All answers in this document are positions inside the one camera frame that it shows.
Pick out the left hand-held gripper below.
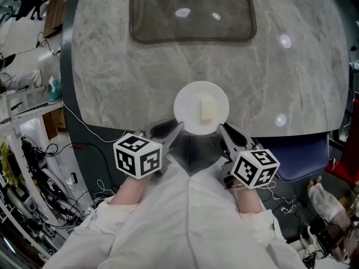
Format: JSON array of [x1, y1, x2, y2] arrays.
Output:
[[113, 120, 185, 182]]

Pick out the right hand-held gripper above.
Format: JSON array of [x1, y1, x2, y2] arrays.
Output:
[[218, 123, 280, 190]]

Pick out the white round plate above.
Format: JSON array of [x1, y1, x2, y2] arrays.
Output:
[[173, 81, 231, 136]]

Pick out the pale yellow food piece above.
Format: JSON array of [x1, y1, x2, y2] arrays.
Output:
[[199, 98, 215, 121]]

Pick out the person's right forearm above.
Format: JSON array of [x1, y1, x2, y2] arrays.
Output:
[[234, 184, 264, 215]]

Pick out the person's left forearm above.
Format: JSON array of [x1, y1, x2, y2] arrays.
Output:
[[107, 174, 158, 207]]

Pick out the blue chair seat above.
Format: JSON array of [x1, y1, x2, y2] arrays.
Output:
[[253, 134, 331, 183]]

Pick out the person's white shirt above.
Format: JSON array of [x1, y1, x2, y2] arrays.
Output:
[[42, 152, 308, 269]]

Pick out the cardboard box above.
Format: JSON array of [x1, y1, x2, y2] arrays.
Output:
[[43, 108, 68, 140]]

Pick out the red box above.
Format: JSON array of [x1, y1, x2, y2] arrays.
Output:
[[323, 98, 359, 185]]

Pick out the teal tissue pack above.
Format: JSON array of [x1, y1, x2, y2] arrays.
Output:
[[48, 75, 63, 101]]

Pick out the white side desk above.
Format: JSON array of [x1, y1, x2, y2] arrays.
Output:
[[0, 98, 64, 129]]

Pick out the equipment storage rack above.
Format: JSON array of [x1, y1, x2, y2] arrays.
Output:
[[0, 134, 74, 263]]

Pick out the brown wooden boards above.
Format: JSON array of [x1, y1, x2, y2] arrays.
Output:
[[43, 0, 71, 39]]

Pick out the white floor cable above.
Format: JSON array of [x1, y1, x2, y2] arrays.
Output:
[[62, 100, 127, 145]]

